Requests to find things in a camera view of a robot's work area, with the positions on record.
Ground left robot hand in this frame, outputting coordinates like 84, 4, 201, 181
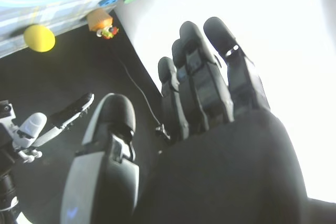
60, 16, 336, 224

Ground yellow ball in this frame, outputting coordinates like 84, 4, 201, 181
23, 24, 56, 53

